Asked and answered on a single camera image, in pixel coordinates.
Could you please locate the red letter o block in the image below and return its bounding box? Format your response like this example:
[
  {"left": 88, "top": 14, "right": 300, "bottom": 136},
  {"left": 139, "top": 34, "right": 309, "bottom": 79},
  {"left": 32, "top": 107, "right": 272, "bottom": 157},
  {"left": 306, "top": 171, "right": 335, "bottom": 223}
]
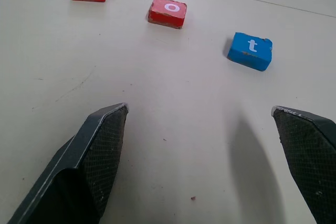
[{"left": 147, "top": 0, "right": 188, "bottom": 29}]

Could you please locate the blue letter t block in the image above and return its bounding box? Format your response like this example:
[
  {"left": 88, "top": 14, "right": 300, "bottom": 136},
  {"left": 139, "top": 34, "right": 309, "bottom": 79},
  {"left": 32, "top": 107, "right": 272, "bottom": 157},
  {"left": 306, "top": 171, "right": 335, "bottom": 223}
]
[{"left": 227, "top": 31, "right": 274, "bottom": 72}]

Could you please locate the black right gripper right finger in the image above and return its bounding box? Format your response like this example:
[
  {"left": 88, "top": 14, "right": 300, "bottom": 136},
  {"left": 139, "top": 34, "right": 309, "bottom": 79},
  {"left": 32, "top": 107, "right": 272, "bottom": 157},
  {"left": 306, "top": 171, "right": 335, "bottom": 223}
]
[{"left": 271, "top": 105, "right": 336, "bottom": 224}]

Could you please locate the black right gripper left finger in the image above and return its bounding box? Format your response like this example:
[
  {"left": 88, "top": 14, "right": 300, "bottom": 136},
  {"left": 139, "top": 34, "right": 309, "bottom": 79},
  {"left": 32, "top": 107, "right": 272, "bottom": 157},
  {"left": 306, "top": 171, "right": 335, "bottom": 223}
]
[{"left": 7, "top": 102, "right": 130, "bottom": 224}]

